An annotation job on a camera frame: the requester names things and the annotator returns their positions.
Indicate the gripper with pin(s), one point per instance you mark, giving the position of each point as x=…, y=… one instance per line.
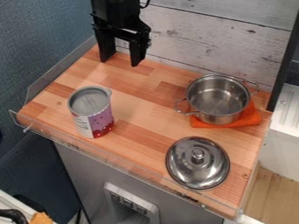
x=117, y=14

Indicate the silver pot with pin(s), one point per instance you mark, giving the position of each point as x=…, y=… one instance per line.
x=218, y=99

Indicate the can with red label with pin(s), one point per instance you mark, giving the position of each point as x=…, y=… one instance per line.
x=92, y=112

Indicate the silver lid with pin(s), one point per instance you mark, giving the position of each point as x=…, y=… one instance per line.
x=197, y=163

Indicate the orange cloth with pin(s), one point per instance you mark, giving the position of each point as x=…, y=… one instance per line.
x=249, y=118

